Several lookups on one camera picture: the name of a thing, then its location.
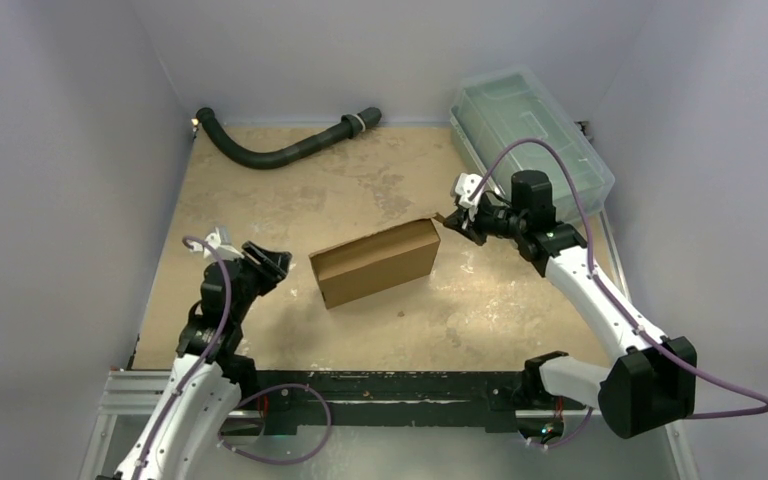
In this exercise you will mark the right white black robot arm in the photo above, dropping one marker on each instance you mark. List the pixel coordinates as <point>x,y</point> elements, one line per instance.
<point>560,254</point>

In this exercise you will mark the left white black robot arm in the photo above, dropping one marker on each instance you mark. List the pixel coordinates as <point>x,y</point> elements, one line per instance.
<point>207,378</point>

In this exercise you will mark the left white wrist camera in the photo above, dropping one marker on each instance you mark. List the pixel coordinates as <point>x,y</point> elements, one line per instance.
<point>220,243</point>

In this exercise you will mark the brown cardboard box sheet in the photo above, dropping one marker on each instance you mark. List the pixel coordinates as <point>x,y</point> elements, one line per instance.
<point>376,262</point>

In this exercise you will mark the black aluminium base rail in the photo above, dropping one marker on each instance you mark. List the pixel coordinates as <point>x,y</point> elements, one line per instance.
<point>498,402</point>

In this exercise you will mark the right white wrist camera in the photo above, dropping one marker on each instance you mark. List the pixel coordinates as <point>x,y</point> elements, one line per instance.
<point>467,190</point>

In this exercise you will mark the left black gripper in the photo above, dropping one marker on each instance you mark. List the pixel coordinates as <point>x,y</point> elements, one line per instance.
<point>271,266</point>

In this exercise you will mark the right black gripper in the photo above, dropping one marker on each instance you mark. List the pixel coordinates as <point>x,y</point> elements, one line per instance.
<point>466,221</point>

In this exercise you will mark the clear plastic storage bin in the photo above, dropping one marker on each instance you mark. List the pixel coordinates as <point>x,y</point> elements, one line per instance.
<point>491,111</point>

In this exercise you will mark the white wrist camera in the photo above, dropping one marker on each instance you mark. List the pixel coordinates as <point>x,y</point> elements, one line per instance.
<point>220,243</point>
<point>467,190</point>

